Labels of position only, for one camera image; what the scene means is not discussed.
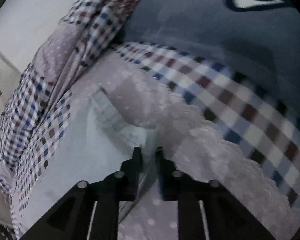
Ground light grey drawstring pants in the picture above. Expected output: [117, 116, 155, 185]
[20, 90, 158, 233]

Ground checkered purple bed sheet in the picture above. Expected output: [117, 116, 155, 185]
[0, 42, 300, 239]

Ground blue fox print pillow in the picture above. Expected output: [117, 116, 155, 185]
[123, 0, 300, 116]

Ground rolled checkered purple quilt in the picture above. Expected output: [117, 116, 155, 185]
[62, 0, 141, 68]

